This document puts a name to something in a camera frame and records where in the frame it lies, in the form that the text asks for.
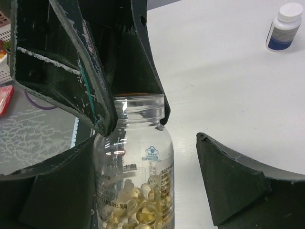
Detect clear bottle of yellow capsules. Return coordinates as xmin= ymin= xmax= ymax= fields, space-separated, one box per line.
xmin=93 ymin=94 xmax=175 ymax=229

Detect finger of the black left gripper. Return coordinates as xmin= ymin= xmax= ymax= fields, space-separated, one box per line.
xmin=112 ymin=0 xmax=172 ymax=126
xmin=9 ymin=0 xmax=117 ymax=136

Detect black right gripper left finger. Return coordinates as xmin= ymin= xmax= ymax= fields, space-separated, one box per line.
xmin=0 ymin=137 xmax=95 ymax=229

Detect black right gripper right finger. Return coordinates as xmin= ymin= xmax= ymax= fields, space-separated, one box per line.
xmin=196 ymin=133 xmax=305 ymax=229

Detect white pill bottle blue label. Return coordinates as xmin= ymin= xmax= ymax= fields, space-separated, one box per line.
xmin=265 ymin=2 xmax=304 ymax=52

